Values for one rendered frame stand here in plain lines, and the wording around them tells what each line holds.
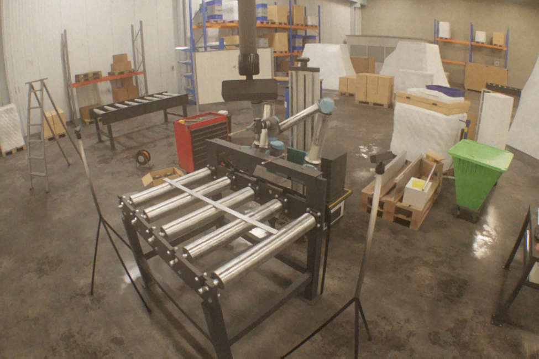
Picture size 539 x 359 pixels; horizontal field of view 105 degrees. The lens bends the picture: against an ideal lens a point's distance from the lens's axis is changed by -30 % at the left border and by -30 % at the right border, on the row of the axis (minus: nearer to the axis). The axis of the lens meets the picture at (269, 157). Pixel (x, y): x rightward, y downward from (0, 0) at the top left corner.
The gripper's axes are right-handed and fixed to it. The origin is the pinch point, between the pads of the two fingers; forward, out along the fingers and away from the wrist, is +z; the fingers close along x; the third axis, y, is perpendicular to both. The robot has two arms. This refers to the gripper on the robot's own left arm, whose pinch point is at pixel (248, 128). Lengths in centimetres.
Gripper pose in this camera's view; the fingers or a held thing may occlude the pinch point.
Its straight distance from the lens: 242.6
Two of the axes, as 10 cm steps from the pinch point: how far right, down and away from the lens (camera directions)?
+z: -6.9, 2.8, -6.6
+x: 0.3, 9.3, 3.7
